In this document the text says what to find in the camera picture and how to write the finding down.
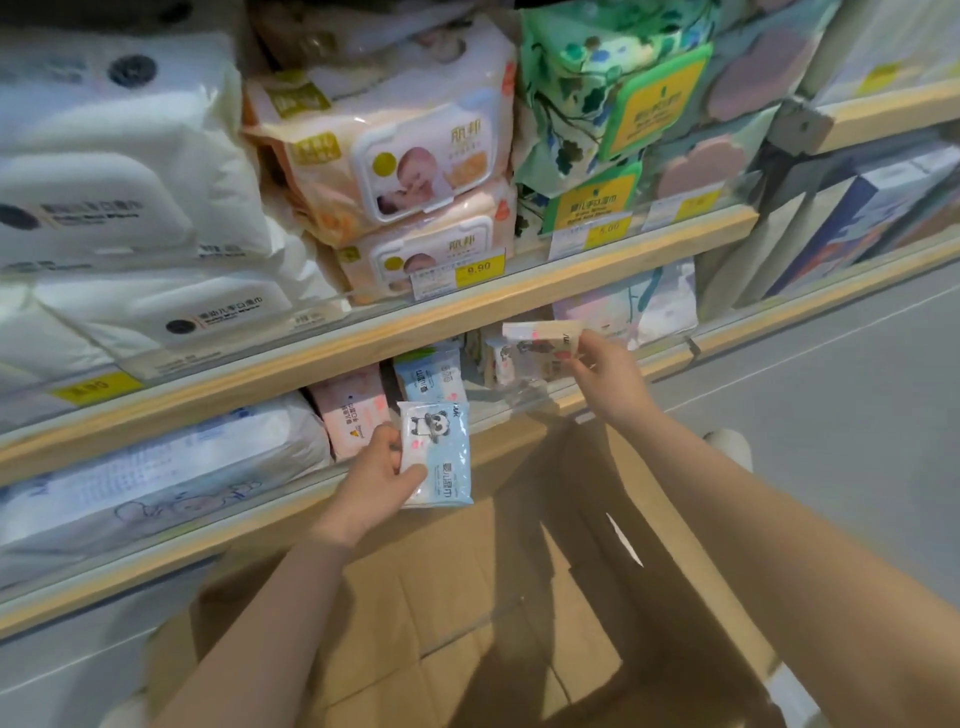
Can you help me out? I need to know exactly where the person's right hand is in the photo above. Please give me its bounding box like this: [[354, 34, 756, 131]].
[[562, 328, 661, 433]]

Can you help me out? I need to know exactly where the person's left hand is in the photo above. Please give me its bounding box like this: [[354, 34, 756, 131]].
[[307, 421, 430, 549]]

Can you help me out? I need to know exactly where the pink small wipes packet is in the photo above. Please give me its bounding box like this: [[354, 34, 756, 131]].
[[308, 365, 393, 463]]

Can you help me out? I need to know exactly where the blue panda print wipes pack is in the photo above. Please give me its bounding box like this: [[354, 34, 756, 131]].
[[395, 399, 475, 510], [392, 341, 468, 406]]

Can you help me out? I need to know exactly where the brown cardboard box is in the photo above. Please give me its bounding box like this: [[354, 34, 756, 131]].
[[142, 412, 789, 728]]

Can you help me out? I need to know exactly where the wooden store shelving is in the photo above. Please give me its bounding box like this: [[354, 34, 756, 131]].
[[0, 0, 763, 639]]

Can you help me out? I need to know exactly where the white wet wipes packet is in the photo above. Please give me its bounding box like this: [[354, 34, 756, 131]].
[[0, 288, 114, 421], [0, 262, 350, 384], [0, 29, 275, 275]]

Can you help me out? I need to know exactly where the green pink tissue bundle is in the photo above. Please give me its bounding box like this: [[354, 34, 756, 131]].
[[644, 0, 841, 200]]

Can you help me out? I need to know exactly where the person's right forearm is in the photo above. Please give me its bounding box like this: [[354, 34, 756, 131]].
[[614, 408, 960, 728]]

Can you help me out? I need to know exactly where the person's left forearm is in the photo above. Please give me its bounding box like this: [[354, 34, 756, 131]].
[[149, 524, 358, 728]]

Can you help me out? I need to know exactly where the neighbouring wooden shelf unit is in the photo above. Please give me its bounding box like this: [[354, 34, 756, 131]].
[[686, 74, 960, 358]]

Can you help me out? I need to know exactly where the yellow price tag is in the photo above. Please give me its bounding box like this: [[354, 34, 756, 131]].
[[643, 183, 725, 230], [547, 212, 635, 262], [50, 372, 145, 408], [410, 247, 508, 303]]

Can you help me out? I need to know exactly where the white pack with blue print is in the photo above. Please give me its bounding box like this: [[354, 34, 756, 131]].
[[0, 393, 335, 586]]

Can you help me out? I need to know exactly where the grey metal shelf bracket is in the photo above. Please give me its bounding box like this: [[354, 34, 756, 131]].
[[766, 97, 835, 157]]

